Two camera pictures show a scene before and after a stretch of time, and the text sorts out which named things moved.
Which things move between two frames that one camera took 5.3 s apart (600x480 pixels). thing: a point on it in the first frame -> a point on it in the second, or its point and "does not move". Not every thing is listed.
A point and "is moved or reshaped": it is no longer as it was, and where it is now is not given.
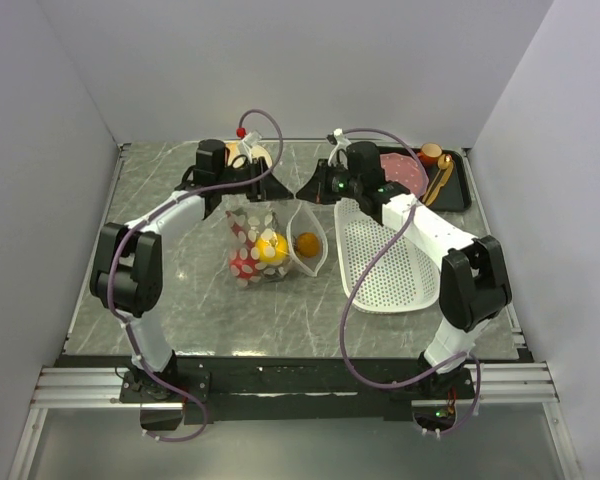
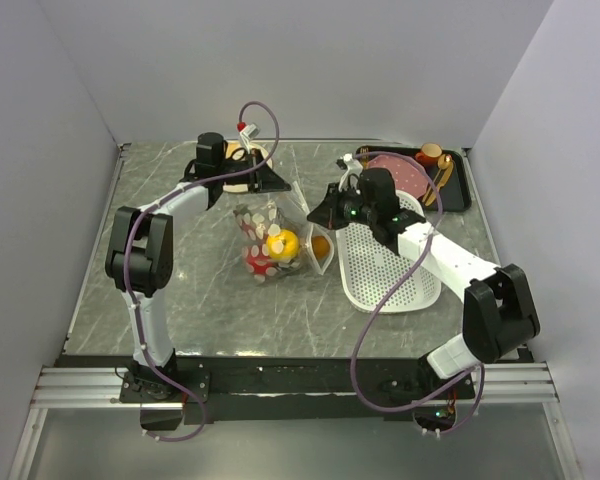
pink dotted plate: (405, 169) does not move
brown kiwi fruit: (308, 244) -> (320, 247)
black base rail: (265, 389) does not move
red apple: (244, 257) -> (258, 262)
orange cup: (430, 153) does not move
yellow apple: (273, 249) is moved or reshaped
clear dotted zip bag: (267, 240) is moved or reshaped
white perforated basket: (405, 277) does not move
